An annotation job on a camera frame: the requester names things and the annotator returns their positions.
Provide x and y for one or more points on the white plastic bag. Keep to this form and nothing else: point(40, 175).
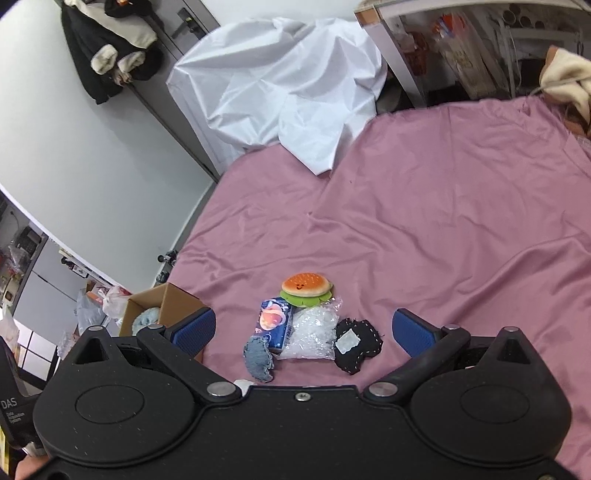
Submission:
point(115, 300)

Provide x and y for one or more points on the grey plastic bag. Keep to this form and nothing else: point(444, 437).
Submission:
point(87, 314)

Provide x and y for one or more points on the white desk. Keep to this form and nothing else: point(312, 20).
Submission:
point(397, 55)

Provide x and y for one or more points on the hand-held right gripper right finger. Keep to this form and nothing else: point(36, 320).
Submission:
point(413, 337)

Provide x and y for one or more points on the grey-blue plush toy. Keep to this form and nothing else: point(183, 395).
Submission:
point(145, 321)

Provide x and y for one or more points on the black door lock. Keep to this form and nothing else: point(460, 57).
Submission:
point(187, 22)

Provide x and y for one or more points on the denim fabric patch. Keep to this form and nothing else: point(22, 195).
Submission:
point(258, 360)

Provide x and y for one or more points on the black felt patch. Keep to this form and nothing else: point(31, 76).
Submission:
point(367, 339)

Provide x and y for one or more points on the grey door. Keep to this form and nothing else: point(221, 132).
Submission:
point(175, 69)

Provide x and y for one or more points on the cardboard box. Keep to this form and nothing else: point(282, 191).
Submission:
point(178, 300)

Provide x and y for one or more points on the black hanging jacket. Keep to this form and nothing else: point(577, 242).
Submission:
point(97, 60)

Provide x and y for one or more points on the beige blanket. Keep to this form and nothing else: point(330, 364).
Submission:
point(568, 78)

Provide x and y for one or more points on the printed tissue pack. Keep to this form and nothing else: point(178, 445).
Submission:
point(272, 323)

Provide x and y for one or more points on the white cover sheet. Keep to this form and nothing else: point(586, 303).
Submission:
point(277, 83)

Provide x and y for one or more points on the burger plush toy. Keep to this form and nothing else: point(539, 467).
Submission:
point(304, 284)

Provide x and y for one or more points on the pink bedsheet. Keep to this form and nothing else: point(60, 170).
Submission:
point(461, 207)

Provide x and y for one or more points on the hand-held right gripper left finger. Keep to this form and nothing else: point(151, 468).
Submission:
point(196, 330)

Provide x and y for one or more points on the clear plastic bag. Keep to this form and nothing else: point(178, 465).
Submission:
point(307, 334)

